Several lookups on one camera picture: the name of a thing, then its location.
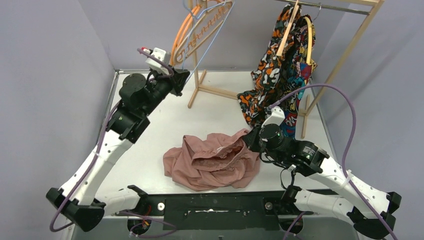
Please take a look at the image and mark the colourful comic print shorts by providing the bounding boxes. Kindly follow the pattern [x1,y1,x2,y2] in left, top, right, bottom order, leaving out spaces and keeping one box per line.
[275,15,317,138]

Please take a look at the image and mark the orange plastic hanger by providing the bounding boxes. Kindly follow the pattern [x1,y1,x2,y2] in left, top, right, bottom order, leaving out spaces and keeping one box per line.
[169,0,220,67]

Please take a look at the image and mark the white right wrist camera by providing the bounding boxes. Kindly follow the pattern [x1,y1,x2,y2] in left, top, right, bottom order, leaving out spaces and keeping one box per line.
[261,106,286,128]

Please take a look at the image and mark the curved wooden hanger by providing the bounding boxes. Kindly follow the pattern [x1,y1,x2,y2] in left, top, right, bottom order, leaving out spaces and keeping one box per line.
[304,16,313,66]

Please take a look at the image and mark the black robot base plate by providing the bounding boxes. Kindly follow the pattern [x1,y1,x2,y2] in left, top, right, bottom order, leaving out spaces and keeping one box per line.
[132,190,300,231]

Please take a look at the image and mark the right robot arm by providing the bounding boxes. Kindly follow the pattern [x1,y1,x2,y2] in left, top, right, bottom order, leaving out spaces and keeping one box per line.
[242,124,402,240]

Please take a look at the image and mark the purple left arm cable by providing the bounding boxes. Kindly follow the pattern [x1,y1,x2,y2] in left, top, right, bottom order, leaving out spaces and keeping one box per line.
[49,48,175,233]

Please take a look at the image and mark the beige notched wooden hanger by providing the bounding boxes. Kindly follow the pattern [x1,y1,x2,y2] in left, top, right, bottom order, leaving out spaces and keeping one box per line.
[173,0,234,65]

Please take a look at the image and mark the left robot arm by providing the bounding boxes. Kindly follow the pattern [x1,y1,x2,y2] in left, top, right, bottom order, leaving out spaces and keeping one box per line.
[46,69,191,232]

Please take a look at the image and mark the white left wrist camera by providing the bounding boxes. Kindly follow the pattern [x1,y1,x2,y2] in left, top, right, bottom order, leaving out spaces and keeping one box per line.
[141,47,171,76]

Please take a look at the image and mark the blue wire hanger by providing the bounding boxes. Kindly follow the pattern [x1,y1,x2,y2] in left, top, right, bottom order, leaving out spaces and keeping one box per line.
[182,0,233,84]

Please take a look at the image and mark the wooden clothes rack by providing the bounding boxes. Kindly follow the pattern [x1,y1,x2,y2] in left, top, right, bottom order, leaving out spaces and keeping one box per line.
[187,0,386,139]

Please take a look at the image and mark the pink shorts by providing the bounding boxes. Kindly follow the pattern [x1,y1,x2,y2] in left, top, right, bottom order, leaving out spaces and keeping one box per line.
[162,128,261,192]

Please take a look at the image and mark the orange camouflage shorts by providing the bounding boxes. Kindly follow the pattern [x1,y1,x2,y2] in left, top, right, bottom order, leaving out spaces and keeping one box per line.
[236,4,296,128]

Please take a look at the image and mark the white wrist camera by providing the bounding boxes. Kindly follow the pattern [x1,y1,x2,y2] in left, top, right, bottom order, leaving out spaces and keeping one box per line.
[261,106,286,128]
[141,47,171,76]

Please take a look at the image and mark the straight wooden hanger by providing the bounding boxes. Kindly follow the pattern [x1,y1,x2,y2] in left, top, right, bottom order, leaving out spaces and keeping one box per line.
[276,0,299,57]

